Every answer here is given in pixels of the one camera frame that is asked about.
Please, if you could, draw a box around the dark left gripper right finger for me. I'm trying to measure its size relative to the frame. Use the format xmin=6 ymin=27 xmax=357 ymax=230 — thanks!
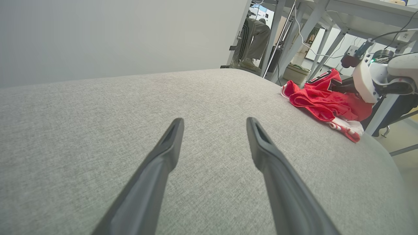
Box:
xmin=246 ymin=117 xmax=342 ymax=235

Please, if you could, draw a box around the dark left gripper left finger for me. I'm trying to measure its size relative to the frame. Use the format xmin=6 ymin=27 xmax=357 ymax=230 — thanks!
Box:
xmin=91 ymin=118 xmax=185 ymax=235

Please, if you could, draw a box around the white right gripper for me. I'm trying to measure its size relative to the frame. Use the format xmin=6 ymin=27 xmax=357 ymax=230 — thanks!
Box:
xmin=330 ymin=54 xmax=381 ymax=104

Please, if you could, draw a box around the red and white jersey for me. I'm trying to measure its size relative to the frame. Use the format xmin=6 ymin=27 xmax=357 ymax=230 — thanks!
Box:
xmin=281 ymin=68 xmax=374 ymax=143

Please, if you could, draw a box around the white round basket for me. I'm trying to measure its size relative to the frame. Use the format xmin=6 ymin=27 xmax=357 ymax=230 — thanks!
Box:
xmin=282 ymin=63 xmax=310 ymax=86

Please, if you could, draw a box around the grey metal desk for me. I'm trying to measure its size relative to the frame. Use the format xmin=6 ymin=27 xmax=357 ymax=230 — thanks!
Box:
xmin=261 ymin=0 xmax=418 ymax=83

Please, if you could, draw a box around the person in olive trousers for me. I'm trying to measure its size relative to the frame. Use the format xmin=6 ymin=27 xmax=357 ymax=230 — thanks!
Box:
xmin=230 ymin=16 xmax=271 ymax=72

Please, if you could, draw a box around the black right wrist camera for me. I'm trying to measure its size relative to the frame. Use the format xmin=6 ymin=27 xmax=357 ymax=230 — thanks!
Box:
xmin=340 ymin=45 xmax=360 ymax=69

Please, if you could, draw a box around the right camera cable teal plug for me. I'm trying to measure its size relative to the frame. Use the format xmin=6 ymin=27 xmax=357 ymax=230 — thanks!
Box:
xmin=355 ymin=27 xmax=418 ymax=58

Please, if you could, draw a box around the grey post with black tape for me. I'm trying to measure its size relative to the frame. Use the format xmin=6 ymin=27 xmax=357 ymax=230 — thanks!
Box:
xmin=220 ymin=0 xmax=252 ymax=69

